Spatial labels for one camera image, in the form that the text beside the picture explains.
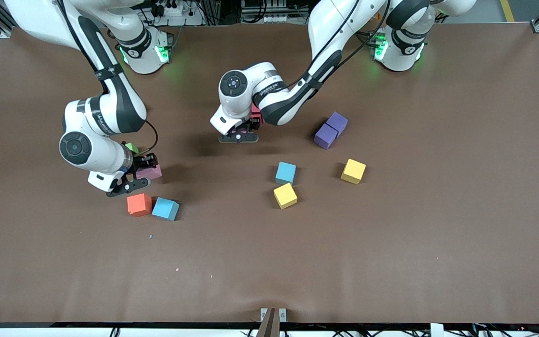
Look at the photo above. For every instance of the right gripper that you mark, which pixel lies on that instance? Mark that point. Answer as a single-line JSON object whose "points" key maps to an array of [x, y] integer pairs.
{"points": [[144, 163]]}

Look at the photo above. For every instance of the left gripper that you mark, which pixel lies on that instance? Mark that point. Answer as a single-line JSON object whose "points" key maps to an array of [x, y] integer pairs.
{"points": [[250, 125]]}

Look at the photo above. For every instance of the red foam cube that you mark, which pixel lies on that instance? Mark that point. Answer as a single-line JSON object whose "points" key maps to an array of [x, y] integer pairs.
{"points": [[255, 112]]}

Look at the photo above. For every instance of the blue foam cube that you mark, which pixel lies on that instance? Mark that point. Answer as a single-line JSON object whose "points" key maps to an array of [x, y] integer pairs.
{"points": [[164, 208], [286, 173]]}

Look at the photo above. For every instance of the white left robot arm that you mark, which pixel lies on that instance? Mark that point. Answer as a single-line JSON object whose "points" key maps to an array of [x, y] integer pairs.
{"points": [[330, 18]]}

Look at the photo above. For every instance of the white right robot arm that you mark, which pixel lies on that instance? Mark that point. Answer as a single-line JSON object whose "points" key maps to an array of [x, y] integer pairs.
{"points": [[40, 23]]}

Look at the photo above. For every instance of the green foam cube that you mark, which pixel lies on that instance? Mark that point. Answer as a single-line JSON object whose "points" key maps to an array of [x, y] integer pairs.
{"points": [[132, 148]]}

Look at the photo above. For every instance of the orange foam cube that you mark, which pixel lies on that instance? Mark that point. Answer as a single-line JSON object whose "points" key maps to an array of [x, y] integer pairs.
{"points": [[138, 204]]}

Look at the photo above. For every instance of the purple foam cube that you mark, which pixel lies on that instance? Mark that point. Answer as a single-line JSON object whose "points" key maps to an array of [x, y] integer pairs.
{"points": [[337, 120], [324, 136]]}

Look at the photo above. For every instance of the yellow foam cube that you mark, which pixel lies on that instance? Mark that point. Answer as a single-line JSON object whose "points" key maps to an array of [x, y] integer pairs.
{"points": [[353, 170], [285, 194]]}

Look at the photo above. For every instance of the white power strip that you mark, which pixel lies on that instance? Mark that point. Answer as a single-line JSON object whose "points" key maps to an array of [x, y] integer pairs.
{"points": [[279, 18], [180, 9]]}

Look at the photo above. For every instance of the large table mat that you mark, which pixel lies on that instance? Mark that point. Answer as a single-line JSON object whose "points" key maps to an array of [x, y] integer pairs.
{"points": [[269, 262]]}

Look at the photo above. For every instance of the brown wedge bar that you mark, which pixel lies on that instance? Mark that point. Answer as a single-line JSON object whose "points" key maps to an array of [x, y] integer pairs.
{"points": [[269, 327]]}

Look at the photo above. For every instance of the white label tag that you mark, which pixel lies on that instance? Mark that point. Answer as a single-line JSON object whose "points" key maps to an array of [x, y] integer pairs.
{"points": [[436, 330]]}

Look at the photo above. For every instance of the metal clamp bracket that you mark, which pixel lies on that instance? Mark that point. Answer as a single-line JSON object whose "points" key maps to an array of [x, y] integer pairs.
{"points": [[262, 312]]}

